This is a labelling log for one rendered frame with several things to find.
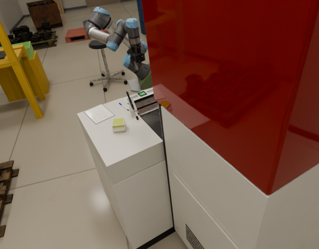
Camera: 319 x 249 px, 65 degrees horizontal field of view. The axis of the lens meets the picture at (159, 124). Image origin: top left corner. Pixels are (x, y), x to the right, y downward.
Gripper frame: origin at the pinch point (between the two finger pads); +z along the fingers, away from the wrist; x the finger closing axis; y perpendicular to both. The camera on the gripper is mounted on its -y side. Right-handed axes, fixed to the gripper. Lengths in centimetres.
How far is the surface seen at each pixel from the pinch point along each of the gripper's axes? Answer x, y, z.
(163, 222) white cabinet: -23, 59, 95
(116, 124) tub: -34, 36, 12
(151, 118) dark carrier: -6.1, 26.1, 25.6
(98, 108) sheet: -35.3, -0.2, 18.8
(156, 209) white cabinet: -27, 59, 76
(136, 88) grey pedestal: 9.6, -35.3, 33.7
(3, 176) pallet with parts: -131, -77, 101
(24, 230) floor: -122, -12, 116
